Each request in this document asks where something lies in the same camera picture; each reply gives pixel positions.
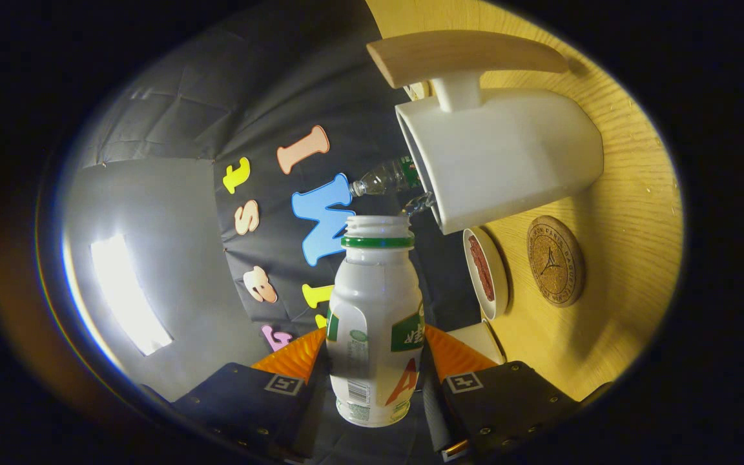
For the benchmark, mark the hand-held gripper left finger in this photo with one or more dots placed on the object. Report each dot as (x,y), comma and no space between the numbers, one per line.
(310,413)

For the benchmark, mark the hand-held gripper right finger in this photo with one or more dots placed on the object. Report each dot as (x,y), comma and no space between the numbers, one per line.
(436,413)

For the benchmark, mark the white juice bottle green label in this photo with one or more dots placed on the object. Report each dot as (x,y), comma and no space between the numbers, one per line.
(372,303)

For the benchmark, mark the round cork coaster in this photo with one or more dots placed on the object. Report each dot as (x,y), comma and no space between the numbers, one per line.
(556,261)

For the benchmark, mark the clear plastic water bottle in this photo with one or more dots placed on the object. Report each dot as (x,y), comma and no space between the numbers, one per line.
(385,175)

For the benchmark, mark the cream toaster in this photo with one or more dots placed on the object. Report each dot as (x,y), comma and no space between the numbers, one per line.
(482,339)

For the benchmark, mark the plate with red food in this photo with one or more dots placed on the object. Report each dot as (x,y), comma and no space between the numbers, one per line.
(483,271)

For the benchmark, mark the ceiling light panel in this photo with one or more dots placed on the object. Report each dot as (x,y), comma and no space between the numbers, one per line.
(126,290)

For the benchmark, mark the wooden table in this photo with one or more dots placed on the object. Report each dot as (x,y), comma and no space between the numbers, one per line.
(630,213)

